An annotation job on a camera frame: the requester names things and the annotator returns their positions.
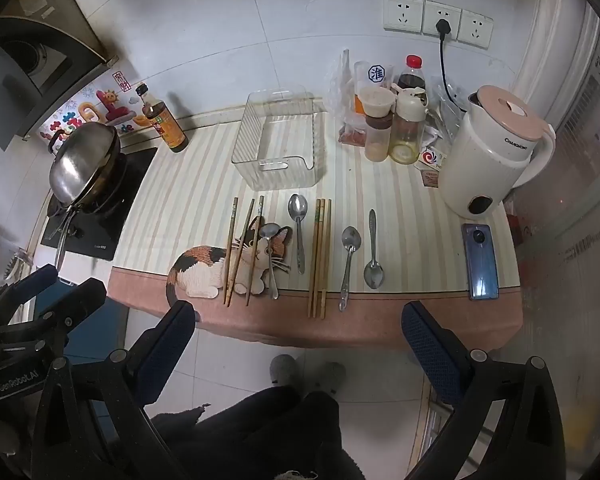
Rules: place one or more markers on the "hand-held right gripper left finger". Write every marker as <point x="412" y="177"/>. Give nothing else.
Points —
<point x="167" y="345"/>

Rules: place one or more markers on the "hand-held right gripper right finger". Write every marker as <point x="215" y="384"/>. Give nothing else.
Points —
<point x="430" y="352"/>

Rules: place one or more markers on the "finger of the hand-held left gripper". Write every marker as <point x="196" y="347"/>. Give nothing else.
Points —
<point x="32" y="280"/>
<point x="77" y="302"/>

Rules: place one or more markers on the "small metal spoon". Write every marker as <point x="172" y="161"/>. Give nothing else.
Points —
<point x="268" y="231"/>

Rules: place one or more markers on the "clear plastic container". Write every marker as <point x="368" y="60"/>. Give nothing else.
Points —
<point x="275" y="163"/>

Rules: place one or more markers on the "blue cabinet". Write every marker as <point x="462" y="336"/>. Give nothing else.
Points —
<point x="97" y="335"/>

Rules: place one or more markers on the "calico cat shaped mat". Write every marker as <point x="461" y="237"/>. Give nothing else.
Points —
<point x="200" y="270"/>

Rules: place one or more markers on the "blue smartphone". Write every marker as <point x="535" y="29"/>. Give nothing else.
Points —
<point x="482" y="265"/>

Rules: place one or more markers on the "black gas stove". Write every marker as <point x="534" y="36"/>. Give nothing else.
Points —
<point x="125" y="195"/>

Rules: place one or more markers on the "grey slipper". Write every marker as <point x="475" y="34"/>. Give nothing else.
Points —
<point x="282" y="370"/>

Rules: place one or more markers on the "person's dark clothing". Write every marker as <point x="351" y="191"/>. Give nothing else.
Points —
<point x="260" y="435"/>

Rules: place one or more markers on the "steel wok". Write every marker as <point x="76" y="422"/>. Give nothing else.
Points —
<point x="80" y="160"/>

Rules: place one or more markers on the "striped table cover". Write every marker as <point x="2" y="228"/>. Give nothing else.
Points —
<point x="190" y="185"/>

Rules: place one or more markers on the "small packet red print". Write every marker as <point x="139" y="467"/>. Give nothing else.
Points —
<point x="430" y="178"/>

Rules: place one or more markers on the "orange paper cup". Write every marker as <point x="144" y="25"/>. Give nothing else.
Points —
<point x="167" y="130"/>

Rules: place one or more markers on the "white packet swirl print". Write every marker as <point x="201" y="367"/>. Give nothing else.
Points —
<point x="432" y="156"/>

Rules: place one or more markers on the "white electric kettle pink lid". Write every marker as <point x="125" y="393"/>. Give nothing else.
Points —
<point x="485" y="160"/>

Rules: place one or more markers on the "crumpled clear plastic bags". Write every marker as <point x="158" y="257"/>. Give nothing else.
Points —
<point x="447" y="120"/>

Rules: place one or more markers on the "grey range hood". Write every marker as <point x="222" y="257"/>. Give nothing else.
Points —
<point x="40" y="35"/>

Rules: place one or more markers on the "red-capped dark bottle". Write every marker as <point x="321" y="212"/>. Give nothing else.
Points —
<point x="410" y="77"/>

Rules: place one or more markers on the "clear plastic bag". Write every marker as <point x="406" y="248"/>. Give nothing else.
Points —
<point x="344" y="90"/>

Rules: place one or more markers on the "plastic cup blue label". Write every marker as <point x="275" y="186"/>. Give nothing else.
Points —
<point x="376" y="74"/>

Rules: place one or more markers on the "colourful wall stickers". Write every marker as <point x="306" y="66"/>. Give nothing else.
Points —
<point x="100" y="105"/>

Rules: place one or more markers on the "white wall socket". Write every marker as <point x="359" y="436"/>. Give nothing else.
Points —
<point x="402" y="12"/>
<point x="476" y="30"/>
<point x="452" y="17"/>

